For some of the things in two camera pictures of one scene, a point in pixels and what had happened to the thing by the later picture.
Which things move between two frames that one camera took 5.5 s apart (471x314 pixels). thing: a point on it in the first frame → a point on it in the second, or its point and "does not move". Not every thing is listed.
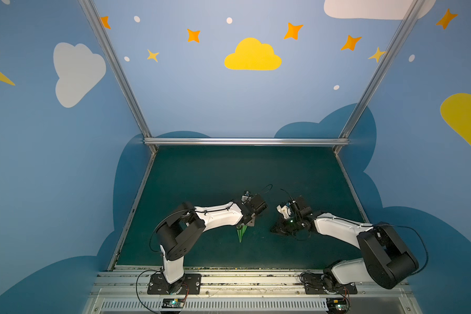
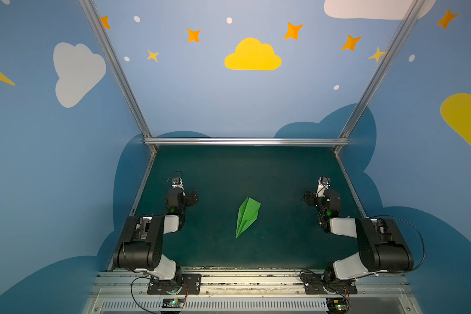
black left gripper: [247, 219] → [190, 197]
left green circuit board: [173, 303] does not move
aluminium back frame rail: [248, 142] does not move
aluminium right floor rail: [353, 189] does not move
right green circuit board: [336, 305] does not move
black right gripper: [282, 225] → [310, 197]
